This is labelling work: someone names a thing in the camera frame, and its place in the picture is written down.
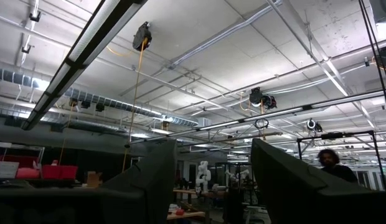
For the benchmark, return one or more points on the red plastic bin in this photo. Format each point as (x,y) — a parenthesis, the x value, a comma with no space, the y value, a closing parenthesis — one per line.
(59,172)

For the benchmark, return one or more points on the ribbed silver air duct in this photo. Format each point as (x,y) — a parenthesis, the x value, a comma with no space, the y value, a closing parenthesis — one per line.
(118,104)

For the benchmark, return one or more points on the wooden workbench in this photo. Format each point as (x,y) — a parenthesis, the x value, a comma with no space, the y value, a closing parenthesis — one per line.
(186,215)

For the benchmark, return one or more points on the white humanoid robot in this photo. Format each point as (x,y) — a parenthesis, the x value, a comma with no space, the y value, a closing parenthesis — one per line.
(203,175)

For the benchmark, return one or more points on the white sign card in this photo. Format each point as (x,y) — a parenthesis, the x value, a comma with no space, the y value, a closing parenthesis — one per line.
(5,169)

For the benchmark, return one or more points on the brown cardboard box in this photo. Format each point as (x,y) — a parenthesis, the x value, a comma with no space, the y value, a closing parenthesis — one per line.
(94,179)

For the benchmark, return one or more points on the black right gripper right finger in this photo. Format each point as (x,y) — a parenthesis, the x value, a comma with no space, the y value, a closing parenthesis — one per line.
(289,186)

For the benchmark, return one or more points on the person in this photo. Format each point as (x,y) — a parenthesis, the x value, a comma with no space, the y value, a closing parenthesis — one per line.
(334,169)

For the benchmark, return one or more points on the black metal cage frame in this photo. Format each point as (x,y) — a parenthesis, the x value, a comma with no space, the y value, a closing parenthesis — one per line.
(375,155)

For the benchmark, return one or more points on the long ceiling light fixture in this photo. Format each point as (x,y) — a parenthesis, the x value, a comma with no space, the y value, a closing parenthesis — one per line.
(87,40)

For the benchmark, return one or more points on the small red object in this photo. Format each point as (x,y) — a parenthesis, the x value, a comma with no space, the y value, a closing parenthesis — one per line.
(180,212)

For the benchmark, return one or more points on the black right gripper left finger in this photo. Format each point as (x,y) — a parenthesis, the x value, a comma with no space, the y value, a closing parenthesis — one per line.
(149,186)

